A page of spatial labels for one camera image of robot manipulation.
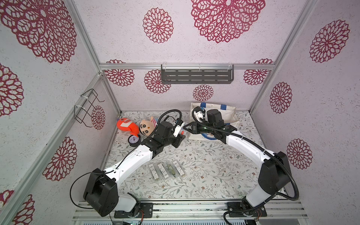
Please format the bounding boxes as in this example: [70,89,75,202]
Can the clear case blue parts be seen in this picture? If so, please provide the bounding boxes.
[178,126,187,136]

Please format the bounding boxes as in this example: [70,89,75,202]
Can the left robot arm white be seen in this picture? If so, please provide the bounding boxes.
[83,121,185,217]

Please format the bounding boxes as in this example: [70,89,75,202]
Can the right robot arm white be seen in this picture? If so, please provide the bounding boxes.
[184,121,300,212]

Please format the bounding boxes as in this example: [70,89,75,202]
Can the white Doraemon canvas bag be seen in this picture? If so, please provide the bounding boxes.
[188,102,239,142]

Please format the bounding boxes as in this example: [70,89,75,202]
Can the pink boy plush doll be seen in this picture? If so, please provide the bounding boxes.
[139,117,157,137]

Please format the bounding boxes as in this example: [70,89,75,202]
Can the black round alarm clock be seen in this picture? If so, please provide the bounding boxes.
[128,135,141,148]

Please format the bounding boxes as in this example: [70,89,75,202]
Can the clear pen case green label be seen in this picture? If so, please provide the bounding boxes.
[166,161,178,178]

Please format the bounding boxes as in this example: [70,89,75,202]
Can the red plush toy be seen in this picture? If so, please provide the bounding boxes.
[116,118,140,136]

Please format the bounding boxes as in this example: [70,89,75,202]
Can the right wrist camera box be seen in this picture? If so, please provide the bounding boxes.
[207,109,225,128]

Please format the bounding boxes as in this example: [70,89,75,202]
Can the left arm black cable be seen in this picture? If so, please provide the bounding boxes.
[69,109,183,210]

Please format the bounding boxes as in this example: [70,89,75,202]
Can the grey slotted wall shelf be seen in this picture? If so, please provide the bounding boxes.
[160,64,234,84]

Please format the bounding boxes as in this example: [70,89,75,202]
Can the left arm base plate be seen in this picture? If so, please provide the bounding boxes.
[114,202,154,219]

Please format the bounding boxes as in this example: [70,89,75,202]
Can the black wire wall rack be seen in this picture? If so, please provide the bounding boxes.
[73,89,106,130]

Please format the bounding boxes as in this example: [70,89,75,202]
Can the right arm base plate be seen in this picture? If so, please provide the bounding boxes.
[226,201,268,218]

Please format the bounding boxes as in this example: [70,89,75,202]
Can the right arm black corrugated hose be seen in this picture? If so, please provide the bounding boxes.
[192,106,300,225]

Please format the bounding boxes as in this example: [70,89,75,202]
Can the aluminium front rail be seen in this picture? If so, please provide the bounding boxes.
[70,199,310,225]

